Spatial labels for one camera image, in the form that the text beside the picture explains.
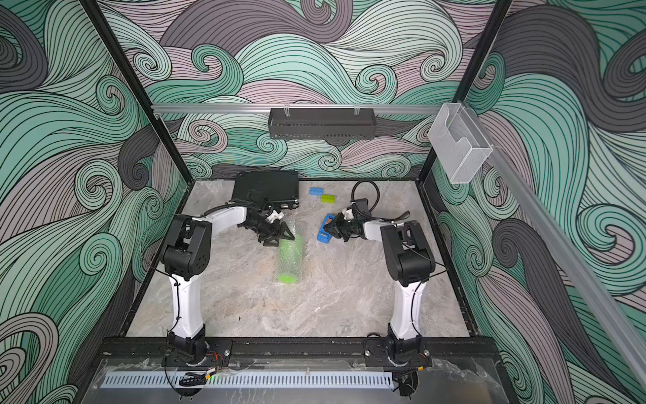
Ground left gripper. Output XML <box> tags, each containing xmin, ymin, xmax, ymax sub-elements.
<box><xmin>246</xmin><ymin>219</ymin><xmax>294</xmax><ymax>247</ymax></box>

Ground blue tape dispenser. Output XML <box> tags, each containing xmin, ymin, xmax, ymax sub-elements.
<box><xmin>317</xmin><ymin>214</ymin><xmax>338</xmax><ymax>244</ymax></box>

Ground green plastic wine glass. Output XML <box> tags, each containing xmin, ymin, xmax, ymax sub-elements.
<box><xmin>276</xmin><ymin>236</ymin><xmax>306</xmax><ymax>284</ymax></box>

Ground clear bubble wrap sheet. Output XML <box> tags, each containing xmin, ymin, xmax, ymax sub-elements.
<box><xmin>275</xmin><ymin>233</ymin><xmax>307</xmax><ymax>284</ymax></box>

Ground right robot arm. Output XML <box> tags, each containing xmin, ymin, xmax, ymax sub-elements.
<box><xmin>323</xmin><ymin>214</ymin><xmax>437</xmax><ymax>363</ymax></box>

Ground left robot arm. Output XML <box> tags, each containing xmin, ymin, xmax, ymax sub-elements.
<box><xmin>161</xmin><ymin>203</ymin><xmax>295</xmax><ymax>364</ymax></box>

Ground green toy brick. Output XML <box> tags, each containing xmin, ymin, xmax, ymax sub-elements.
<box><xmin>321</xmin><ymin>195</ymin><xmax>336</xmax><ymax>204</ymax></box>

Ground black carrying case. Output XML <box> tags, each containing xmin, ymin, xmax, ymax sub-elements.
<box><xmin>231</xmin><ymin>170</ymin><xmax>299</xmax><ymax>210</ymax></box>

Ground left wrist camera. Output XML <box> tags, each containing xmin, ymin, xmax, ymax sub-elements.
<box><xmin>265</xmin><ymin>210</ymin><xmax>285</xmax><ymax>224</ymax></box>

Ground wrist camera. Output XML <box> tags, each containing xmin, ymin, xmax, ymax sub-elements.
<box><xmin>265</xmin><ymin>210</ymin><xmax>285</xmax><ymax>224</ymax></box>
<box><xmin>342</xmin><ymin>207</ymin><xmax>355</xmax><ymax>221</ymax></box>

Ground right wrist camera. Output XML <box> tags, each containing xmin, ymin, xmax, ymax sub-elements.
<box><xmin>342</xmin><ymin>207</ymin><xmax>355</xmax><ymax>221</ymax></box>

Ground black wall-mounted tray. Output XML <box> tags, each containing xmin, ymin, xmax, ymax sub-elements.
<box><xmin>267</xmin><ymin>109</ymin><xmax>377</xmax><ymax>141</ymax></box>

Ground clear acrylic wall bin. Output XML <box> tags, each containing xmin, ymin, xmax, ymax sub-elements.
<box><xmin>428</xmin><ymin>103</ymin><xmax>493</xmax><ymax>184</ymax></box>

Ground aluminium back rail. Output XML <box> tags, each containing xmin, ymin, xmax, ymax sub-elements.
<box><xmin>151</xmin><ymin>103</ymin><xmax>442</xmax><ymax>115</ymax></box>

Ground aluminium rail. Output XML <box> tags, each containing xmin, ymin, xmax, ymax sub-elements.
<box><xmin>466</xmin><ymin>108</ymin><xmax>646</xmax><ymax>390</ymax></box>
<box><xmin>151</xmin><ymin>103</ymin><xmax>442</xmax><ymax>115</ymax></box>

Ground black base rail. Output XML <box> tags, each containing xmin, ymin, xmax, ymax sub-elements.
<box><xmin>99</xmin><ymin>337</ymin><xmax>498</xmax><ymax>360</ymax></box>

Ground white slotted cable duct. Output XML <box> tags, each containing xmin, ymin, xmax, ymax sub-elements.
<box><xmin>99</xmin><ymin>370</ymin><xmax>395</xmax><ymax>390</ymax></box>

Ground aluminium right side rail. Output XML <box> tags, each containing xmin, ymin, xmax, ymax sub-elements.
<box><xmin>466</xmin><ymin>108</ymin><xmax>646</xmax><ymax>390</ymax></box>

